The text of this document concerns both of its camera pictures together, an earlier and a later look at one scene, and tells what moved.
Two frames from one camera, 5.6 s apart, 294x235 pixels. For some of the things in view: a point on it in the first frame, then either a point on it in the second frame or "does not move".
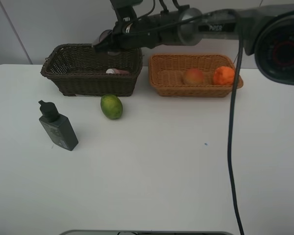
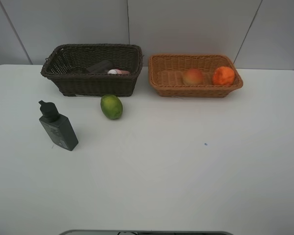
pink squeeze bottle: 114,71 does not move
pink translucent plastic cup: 103,35 -> 103,65
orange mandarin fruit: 223,75 does not move
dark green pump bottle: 57,126 does not move
